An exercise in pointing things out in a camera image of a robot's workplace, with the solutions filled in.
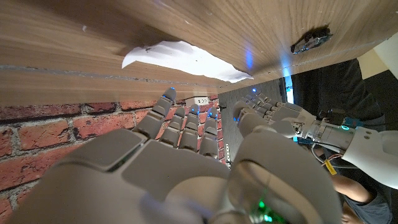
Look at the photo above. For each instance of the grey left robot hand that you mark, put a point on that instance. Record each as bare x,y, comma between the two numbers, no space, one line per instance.
289,116

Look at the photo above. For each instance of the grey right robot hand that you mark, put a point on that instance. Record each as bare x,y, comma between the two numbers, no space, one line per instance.
174,174

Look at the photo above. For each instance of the white receipt paper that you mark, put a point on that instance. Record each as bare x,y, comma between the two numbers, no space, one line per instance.
186,59

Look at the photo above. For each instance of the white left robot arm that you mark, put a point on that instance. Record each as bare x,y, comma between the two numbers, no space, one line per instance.
373,149

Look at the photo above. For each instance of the bare person forearm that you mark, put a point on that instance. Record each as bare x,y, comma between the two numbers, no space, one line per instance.
351,186

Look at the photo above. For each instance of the small dark toy car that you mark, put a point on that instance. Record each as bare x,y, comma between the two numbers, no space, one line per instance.
311,40

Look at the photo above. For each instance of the white perforated metal strip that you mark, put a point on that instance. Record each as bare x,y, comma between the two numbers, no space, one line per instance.
228,155

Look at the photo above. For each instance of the white power strip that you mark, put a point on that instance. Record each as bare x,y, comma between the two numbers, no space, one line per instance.
197,101

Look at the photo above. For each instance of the grey tape outline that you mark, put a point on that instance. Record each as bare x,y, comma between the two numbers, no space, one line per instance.
93,75

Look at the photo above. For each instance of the red brick printed backdrop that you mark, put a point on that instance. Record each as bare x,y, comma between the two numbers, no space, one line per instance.
46,140

